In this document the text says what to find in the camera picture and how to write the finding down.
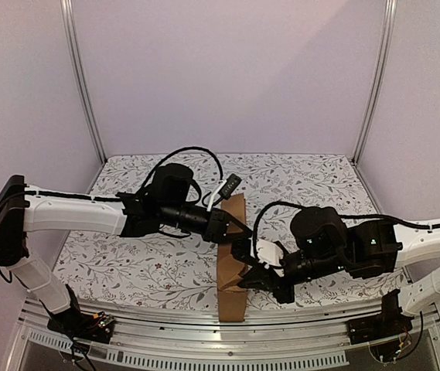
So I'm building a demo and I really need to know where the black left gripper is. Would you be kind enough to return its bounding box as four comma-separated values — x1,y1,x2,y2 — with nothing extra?
161,203,247,246

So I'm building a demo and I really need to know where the brown cardboard box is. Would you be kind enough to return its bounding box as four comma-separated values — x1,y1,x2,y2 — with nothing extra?
217,193,247,322

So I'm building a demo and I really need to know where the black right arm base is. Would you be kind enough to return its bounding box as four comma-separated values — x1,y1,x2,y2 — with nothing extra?
346,289,412,363

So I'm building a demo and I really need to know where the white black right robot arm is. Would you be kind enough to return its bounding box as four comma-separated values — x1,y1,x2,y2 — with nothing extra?
232,206,440,304

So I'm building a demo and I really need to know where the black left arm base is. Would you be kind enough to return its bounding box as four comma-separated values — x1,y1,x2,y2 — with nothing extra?
46,284,116,344

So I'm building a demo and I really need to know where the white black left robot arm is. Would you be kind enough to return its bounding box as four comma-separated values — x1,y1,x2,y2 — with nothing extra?
0,163,251,335

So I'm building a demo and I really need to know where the floral patterned table mat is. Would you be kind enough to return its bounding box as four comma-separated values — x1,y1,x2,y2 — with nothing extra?
54,151,408,312

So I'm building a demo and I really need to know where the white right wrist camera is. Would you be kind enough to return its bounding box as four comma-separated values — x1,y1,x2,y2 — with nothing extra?
230,238,285,277

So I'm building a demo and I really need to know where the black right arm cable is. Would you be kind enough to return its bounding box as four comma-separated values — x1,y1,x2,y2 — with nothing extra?
250,200,440,258

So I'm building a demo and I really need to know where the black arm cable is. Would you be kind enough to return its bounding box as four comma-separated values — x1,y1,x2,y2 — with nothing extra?
250,200,440,258
142,145,223,194

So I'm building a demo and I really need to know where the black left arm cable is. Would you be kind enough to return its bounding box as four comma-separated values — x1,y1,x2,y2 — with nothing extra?
142,145,223,194

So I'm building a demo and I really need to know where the front aluminium rail frame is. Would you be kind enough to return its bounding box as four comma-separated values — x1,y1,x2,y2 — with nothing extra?
5,299,440,370

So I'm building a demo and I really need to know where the left rear aluminium frame post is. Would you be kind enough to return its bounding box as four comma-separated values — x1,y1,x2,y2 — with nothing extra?
60,0,107,165

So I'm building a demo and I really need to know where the aluminium frame post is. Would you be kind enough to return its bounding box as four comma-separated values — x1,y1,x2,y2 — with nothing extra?
351,0,397,167
60,0,107,165

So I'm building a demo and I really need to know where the right rear aluminium frame post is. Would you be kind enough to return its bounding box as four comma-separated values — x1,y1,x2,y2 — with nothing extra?
351,0,397,167

